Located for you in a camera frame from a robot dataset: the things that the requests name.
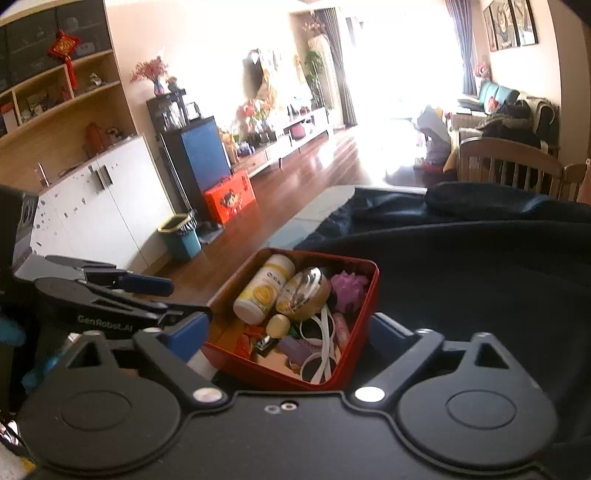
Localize red knot decoration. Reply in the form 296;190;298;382
48;30;81;88

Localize red candy wrapper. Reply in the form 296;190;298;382
235;325;264;356

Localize dark blue cloth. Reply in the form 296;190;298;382
295;181;591;462

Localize grey curtain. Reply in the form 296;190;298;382
318;8;358;127

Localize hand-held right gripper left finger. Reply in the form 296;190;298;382
64;312;225;407

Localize black cabinet blue panel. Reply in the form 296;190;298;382
147;90;232;222

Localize low wooden tv stand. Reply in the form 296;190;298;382
231;108;335;178

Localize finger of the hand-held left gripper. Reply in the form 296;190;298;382
44;255;175;297
85;284;214;329

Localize pink lip balm tube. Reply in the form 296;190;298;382
332;313;352;347

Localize white sunglasses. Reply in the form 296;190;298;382
299;305;340;385

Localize pink flowers in vase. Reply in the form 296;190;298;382
130;56;169;97

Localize white standing air conditioner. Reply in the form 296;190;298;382
308;36;340;112

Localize wooden wall shelf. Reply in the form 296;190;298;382
0;0;139;185

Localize red tin box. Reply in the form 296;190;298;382
201;248;380;392

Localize blue curtain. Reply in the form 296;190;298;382
445;0;478;97

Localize green potted plant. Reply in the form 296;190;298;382
305;50;326;109

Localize floral cloth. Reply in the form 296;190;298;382
242;46;296;116

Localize wooden chair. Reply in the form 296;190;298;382
562;162;586;204
458;137;564;199

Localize blue trash bin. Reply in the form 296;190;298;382
157;213;203;262

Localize white blue bag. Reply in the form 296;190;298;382
417;105;451;164

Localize white bottle yellow label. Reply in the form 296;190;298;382
233;254;296;325

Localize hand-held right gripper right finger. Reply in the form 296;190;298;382
352;313;525;407

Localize sofa with beige cover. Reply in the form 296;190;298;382
445;79;561;174

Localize orange gift box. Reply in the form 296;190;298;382
204;170;256;225

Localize white cabinet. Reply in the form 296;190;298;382
30;134;176;278

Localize purple spiky toy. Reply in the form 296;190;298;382
330;271;368;315

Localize small purple block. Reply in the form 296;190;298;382
277;335;315;366

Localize dark clothes pile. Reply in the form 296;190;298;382
480;100;543;148

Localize beige wooden egg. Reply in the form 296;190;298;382
265;314;291;340

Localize framed wall picture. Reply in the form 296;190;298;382
490;0;518;49
510;0;539;46
482;7;498;51

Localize round silver compact mirror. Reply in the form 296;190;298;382
276;267;332;322

